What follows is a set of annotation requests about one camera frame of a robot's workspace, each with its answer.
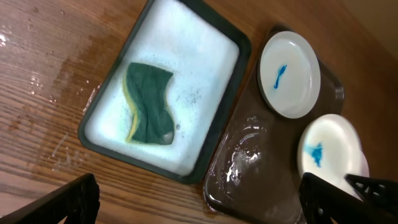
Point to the white plate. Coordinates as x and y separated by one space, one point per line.
289 75
330 148

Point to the brown plastic serving tray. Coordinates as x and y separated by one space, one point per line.
254 174

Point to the green yellow sponge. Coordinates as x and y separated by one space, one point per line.
144 87

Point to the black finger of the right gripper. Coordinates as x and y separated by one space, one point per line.
379 193

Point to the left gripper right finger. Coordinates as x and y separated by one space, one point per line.
322 202

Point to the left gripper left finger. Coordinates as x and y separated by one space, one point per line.
76 202

